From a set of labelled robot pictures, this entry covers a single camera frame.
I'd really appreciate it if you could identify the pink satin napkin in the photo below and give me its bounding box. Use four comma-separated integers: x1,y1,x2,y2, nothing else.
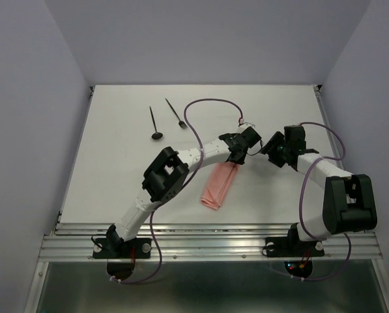
200,162,240,211

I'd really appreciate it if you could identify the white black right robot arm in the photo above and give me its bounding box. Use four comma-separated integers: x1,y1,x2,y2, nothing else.
261,124,377,254

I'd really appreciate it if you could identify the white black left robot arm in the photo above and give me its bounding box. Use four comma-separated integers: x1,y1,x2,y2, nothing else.
106,123,261,257

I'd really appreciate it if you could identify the black fork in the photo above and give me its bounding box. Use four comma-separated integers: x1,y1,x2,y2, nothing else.
165,98,188,130

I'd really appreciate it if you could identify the black spoon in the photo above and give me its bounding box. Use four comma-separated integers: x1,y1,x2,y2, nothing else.
149,106,164,141

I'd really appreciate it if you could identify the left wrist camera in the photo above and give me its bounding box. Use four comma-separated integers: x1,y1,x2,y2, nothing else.
238,123,255,132

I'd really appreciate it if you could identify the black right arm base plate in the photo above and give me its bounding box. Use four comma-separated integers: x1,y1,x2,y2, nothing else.
261,237,324,258

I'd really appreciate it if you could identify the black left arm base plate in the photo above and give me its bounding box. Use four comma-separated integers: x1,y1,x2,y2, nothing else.
92,237,152,260

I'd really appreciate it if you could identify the aluminium frame rail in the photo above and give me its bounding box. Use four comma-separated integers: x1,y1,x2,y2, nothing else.
38,224,382,262

